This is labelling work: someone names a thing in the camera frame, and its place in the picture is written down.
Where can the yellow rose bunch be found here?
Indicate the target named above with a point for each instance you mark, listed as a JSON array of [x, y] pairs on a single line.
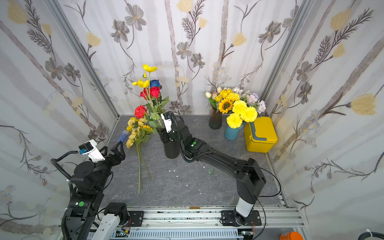
[[133, 127]]

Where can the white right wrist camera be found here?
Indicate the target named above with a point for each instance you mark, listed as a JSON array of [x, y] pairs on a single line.
[[167, 121]]

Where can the yellow sunflower stem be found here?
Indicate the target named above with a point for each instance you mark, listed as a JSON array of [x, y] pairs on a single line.
[[146, 132]]

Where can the teal vase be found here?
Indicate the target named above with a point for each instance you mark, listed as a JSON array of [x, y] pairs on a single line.
[[233, 133]]

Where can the tall yellow poppy stem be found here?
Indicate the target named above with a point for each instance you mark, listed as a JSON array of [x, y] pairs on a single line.
[[145, 78]]

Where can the blue pill organizer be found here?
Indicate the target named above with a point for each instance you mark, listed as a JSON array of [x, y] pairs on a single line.
[[123, 136]]

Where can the dark glass vase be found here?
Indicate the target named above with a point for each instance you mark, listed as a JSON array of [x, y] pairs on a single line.
[[215, 121]]

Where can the mixed tulip sunflower bouquet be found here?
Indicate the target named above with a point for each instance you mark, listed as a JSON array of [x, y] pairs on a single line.
[[223, 100]]

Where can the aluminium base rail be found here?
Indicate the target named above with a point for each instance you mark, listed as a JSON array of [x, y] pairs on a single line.
[[196, 223]]

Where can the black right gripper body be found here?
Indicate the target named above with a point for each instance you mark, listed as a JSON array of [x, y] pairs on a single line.
[[167, 135]]

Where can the yellow poppy flower stem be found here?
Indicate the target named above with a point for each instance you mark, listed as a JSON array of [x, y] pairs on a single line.
[[139, 160]]

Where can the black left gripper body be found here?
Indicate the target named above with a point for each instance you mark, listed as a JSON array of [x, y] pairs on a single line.
[[103, 169]]

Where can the red rose bouquet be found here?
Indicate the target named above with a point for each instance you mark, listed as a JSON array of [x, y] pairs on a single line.
[[155, 106]]

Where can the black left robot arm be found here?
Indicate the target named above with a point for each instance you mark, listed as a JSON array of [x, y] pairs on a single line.
[[87, 185]]

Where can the orange object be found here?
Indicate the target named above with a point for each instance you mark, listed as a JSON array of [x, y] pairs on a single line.
[[291, 236]]

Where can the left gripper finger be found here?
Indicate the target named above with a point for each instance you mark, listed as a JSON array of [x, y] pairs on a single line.
[[104, 151], [118, 153]]

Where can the yellow lidded box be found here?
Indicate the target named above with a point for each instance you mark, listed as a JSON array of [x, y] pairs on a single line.
[[260, 135]]

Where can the yellow marigold bouquet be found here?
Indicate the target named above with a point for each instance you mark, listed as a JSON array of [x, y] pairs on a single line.
[[241, 113]]

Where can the small green fallen leaf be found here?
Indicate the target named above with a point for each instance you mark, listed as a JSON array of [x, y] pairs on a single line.
[[211, 170]]

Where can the black vase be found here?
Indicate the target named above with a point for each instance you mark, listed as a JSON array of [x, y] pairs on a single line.
[[171, 150]]

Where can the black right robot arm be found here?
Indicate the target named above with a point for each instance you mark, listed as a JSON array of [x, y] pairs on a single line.
[[200, 143]]

